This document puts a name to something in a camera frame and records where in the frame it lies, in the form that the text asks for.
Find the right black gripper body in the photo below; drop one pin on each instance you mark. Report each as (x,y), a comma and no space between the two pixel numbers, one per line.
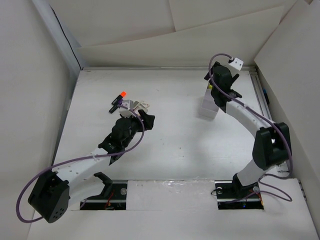
(233,77)

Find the white grey stapler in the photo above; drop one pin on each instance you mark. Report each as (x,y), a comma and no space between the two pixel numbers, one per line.
(134,105)

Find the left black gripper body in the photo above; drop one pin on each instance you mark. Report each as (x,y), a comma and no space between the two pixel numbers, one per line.
(146,126)

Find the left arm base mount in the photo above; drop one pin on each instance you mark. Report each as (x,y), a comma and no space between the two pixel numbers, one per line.
(112,197)

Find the white pen holder box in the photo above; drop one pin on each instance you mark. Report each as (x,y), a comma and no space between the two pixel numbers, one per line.
(208,108)

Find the white staples box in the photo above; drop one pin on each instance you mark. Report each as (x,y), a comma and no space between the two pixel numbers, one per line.
(143,106)

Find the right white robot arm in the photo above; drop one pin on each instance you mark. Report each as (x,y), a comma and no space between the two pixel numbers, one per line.
(235,108)

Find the orange cap highlighter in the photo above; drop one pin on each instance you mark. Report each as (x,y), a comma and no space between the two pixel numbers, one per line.
(118,98)

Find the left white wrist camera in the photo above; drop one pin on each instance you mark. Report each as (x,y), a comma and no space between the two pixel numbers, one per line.
(127,111)

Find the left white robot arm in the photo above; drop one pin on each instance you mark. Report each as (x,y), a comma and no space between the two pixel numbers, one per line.
(66,183)

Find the aluminium table rail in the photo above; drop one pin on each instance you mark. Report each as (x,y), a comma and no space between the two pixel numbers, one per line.
(272,145)

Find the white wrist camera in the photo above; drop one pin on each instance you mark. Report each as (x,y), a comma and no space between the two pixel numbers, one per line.
(127,111)
(236,63)

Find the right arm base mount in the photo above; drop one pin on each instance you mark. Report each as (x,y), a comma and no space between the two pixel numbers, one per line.
(231,195)

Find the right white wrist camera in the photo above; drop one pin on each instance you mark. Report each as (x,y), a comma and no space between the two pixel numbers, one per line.
(236,63)

